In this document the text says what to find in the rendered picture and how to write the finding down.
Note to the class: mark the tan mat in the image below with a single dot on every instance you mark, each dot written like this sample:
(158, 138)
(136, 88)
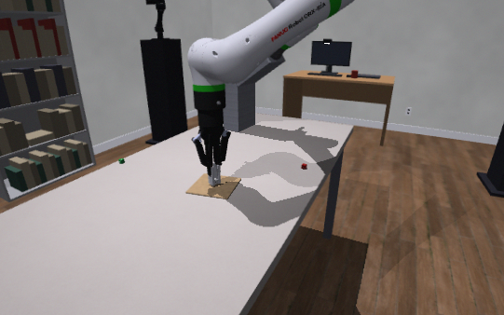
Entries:
(221, 191)

